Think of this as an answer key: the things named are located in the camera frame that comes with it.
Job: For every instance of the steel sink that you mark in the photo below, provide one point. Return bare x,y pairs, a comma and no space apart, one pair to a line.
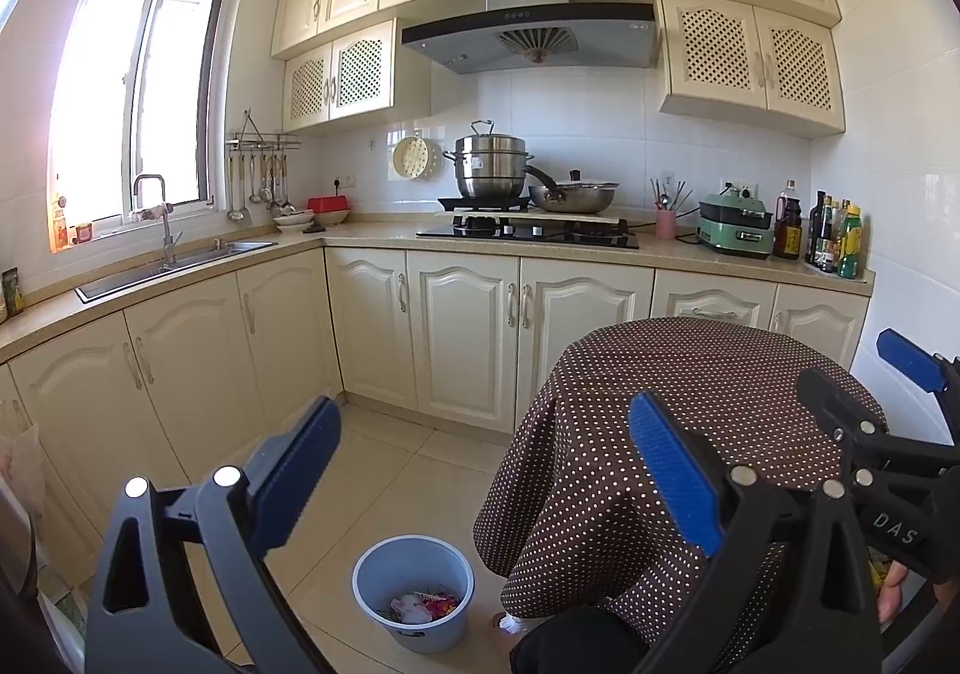
154,270

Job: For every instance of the red container on bowls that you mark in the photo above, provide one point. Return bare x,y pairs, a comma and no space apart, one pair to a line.
328,204

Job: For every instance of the chrome faucet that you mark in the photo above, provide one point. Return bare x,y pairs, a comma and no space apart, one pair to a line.
160,211

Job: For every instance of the person's right hand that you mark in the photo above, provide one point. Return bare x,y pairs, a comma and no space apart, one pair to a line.
890,596

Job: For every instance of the range hood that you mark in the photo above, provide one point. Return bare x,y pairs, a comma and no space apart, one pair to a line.
540,33

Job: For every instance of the window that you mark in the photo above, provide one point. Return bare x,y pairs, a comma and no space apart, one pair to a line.
131,115

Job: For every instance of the green oil bottle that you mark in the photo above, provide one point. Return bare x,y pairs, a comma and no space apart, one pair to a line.
848,262

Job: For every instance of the steel wok pan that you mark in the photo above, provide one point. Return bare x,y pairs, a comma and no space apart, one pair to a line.
573,197

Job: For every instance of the cream lower cabinets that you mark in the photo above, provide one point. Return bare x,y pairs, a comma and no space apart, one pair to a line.
173,377

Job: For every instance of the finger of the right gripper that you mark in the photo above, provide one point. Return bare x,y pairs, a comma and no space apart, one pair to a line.
926,371

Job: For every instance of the stainless steamer pot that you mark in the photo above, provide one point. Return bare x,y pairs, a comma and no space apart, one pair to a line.
488,164

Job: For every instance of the dark sauce bottles group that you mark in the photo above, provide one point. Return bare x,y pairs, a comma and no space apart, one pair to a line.
820,235

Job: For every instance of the blue trash bin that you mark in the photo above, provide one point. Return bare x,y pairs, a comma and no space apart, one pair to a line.
418,588

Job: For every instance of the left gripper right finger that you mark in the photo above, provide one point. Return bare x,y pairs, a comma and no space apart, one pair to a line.
698,489

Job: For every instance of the black gas stove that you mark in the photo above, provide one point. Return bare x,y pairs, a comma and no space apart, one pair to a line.
517,220

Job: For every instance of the brown dotted tablecloth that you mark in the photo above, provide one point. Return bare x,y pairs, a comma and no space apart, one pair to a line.
575,514

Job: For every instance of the pink utensil holder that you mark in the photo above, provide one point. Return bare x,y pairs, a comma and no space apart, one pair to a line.
666,224

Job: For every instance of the hanging utensil rack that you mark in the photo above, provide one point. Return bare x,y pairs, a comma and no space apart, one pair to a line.
257,171

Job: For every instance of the dark soy sauce bottle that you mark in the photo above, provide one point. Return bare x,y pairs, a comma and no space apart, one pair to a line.
788,223

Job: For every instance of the green electric cooker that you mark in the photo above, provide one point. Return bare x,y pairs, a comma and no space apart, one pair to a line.
734,222

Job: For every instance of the round cream steamer tray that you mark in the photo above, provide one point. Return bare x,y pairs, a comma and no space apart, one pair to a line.
415,157

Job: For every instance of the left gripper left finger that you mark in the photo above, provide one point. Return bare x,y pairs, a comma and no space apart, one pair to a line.
283,473

